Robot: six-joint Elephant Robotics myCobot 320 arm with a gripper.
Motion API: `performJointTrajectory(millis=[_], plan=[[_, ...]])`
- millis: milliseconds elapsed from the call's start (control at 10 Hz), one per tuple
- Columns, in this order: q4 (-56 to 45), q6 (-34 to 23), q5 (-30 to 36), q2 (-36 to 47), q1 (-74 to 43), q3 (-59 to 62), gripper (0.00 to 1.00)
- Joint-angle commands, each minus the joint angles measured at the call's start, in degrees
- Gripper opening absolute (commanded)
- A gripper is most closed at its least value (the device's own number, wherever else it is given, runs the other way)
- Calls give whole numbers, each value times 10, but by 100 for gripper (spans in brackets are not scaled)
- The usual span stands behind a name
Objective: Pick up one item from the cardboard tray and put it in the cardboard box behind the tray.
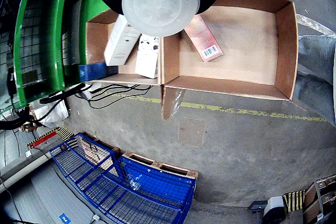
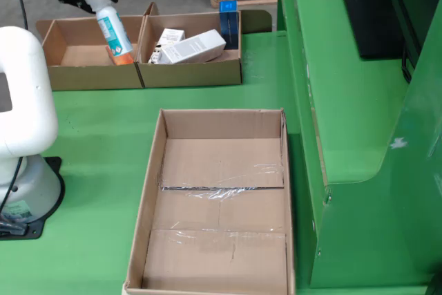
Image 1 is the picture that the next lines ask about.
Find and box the small white printed carton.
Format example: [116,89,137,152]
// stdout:
[134,34,161,80]

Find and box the white plastic bag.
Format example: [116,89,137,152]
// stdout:
[33,97,70,128]

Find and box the white bottle teal label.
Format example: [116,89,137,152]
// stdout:
[121,0,201,38]

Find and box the green metal cabinet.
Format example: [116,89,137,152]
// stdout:
[12,0,119,109]

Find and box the wooden pallet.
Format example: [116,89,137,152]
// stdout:
[83,131,200,180]

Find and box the yellow black striped barrier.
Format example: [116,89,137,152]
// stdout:
[282,189,306,213]

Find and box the orange red carton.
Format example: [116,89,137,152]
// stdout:
[183,14,224,63]

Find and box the blue jeans leg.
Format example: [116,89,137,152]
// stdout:
[292,34,336,127]

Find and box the black floor cable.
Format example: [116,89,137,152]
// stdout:
[39,83,153,110]

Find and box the red black striped bar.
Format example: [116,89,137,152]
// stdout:
[27,126,75,149]

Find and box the blue wire mesh container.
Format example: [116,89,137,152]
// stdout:
[49,132,197,224]

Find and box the dark blue carton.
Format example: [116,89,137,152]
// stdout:
[78,61,119,82]

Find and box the large white carton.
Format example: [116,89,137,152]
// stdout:
[104,14,143,67]

